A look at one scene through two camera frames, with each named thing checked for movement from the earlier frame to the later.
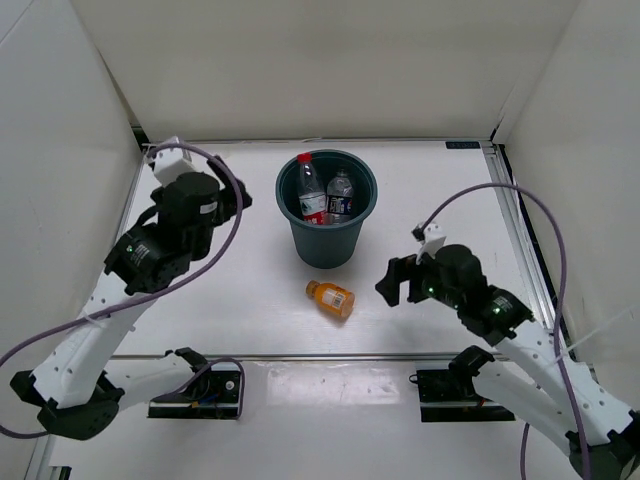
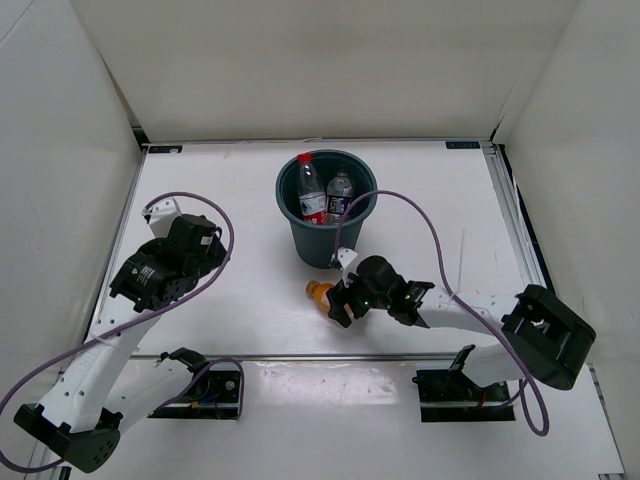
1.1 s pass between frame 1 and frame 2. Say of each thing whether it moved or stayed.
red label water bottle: stayed
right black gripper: moved
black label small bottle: stayed
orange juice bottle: stayed
